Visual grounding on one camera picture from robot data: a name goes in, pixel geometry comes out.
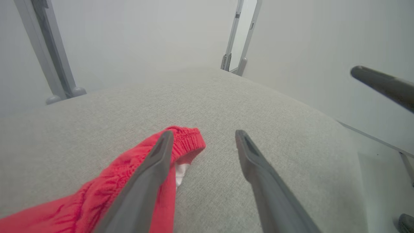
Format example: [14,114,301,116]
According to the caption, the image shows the red shorts with white stripes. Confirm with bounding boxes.
[0,126,206,233]

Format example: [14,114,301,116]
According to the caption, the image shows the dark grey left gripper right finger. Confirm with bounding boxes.
[235,130,322,233]

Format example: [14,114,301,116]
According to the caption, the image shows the grey double-bar partition post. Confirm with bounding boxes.
[221,0,263,77]

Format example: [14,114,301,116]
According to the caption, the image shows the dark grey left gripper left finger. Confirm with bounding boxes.
[93,130,174,233]

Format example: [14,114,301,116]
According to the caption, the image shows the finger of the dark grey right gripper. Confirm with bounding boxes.
[351,66,414,114]
[398,214,414,233]

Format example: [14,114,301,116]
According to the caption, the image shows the thin grey partition base rail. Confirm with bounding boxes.
[336,120,414,159]

